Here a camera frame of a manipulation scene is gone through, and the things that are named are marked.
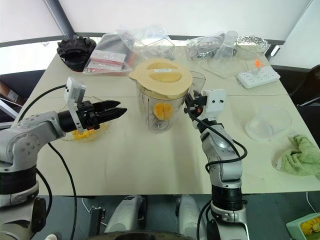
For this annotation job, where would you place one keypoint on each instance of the grey window frame post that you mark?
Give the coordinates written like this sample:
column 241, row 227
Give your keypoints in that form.
column 60, row 17

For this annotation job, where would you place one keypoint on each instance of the green waste bin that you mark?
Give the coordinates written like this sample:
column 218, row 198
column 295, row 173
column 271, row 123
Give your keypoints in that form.
column 293, row 228

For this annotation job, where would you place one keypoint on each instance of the dark rounded robot torso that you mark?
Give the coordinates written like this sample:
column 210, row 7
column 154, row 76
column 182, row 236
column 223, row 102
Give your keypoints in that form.
column 135, row 236

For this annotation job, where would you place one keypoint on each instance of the green towel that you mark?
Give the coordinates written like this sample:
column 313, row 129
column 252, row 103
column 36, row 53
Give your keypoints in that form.
column 301, row 157

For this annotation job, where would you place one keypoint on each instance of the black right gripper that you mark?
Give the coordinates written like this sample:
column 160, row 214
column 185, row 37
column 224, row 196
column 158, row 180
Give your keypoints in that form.
column 196, row 103

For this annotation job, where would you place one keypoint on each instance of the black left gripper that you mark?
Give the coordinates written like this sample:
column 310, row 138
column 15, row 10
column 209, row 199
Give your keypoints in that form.
column 87, row 116

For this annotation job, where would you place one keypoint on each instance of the silver rounded robot leg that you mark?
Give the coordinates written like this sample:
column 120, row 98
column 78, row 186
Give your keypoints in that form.
column 190, row 217
column 126, row 215

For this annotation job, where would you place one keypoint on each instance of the orange segments in bowl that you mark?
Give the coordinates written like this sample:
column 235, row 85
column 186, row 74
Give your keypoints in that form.
column 82, row 136

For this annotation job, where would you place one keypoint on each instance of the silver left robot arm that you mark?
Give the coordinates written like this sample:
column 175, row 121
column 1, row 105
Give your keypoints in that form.
column 27, row 145

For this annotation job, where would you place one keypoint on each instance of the white power strip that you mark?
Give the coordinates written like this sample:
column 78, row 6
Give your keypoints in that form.
column 258, row 78

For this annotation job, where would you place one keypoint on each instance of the clear bag with plastic box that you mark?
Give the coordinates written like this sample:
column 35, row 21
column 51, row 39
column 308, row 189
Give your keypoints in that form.
column 150, row 40

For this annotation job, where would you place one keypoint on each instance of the silver foil bowl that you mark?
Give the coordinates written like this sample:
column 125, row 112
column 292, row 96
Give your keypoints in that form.
column 252, row 42

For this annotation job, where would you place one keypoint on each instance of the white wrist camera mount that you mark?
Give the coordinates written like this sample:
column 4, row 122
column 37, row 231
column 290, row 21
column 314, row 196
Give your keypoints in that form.
column 73, row 91
column 215, row 101

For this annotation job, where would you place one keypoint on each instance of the clear plastic container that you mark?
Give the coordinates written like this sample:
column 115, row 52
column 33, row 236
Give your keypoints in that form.
column 268, row 123

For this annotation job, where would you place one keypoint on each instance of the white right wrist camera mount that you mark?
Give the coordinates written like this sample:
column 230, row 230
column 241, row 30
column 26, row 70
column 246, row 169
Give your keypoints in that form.
column 215, row 101

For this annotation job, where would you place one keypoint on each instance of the cream blender lid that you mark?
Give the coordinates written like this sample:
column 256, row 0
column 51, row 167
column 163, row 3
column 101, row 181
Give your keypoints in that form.
column 162, row 85

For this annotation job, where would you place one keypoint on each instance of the orange segments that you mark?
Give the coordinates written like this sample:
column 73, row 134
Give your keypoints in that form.
column 163, row 111
column 82, row 136

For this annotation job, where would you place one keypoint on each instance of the flat clear plastic bag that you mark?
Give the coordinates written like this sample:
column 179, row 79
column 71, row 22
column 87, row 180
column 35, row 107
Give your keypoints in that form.
column 222, row 70

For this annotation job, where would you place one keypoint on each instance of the bag of red-white packets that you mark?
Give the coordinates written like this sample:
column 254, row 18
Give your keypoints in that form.
column 107, row 60

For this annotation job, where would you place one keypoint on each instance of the clear bag with dark items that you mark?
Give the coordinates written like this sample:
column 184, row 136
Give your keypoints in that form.
column 203, row 46

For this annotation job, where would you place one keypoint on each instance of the black crumpled plastic object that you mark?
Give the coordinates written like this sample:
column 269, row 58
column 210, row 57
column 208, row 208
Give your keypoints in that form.
column 75, row 51

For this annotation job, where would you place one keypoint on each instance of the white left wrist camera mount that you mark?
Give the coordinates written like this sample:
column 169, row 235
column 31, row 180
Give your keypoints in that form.
column 73, row 91

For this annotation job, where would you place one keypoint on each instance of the clear blender jar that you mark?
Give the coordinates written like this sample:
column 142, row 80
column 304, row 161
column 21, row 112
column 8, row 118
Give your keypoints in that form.
column 160, row 110

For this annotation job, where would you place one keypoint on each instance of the brown cardboard box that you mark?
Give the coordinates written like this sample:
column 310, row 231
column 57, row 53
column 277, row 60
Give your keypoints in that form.
column 10, row 93

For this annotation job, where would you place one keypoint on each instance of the black chair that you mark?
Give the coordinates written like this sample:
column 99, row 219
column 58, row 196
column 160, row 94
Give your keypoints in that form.
column 310, row 86

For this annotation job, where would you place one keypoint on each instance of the white wall switch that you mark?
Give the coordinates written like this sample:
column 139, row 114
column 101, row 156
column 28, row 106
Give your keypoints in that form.
column 275, row 51

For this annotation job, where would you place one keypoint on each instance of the orange peels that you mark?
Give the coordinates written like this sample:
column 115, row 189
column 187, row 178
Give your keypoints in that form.
column 311, row 226

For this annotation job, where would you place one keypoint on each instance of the clear conical flask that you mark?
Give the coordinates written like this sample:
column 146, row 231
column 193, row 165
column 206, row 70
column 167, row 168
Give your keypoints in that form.
column 226, row 51

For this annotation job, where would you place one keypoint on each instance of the clear glass bowl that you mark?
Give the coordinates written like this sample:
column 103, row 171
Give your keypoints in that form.
column 100, row 133

